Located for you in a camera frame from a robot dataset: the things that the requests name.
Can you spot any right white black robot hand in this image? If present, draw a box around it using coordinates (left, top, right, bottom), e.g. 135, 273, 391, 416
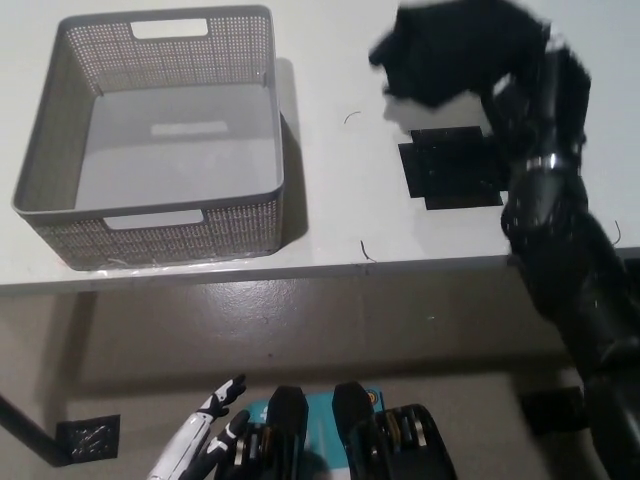
492, 23, 594, 169

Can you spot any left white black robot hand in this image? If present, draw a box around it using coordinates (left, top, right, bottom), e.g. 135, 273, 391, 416
147, 373, 251, 480

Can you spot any black t-shirt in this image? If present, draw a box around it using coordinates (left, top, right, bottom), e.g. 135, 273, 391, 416
368, 0, 554, 109

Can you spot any grey perforated plastic basket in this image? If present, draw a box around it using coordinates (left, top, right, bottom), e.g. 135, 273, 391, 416
12, 4, 287, 271

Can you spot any black table leg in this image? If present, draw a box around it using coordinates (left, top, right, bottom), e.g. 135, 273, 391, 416
0, 393, 71, 467

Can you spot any black tape patch on table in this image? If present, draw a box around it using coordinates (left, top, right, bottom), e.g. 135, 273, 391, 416
398, 126, 512, 211

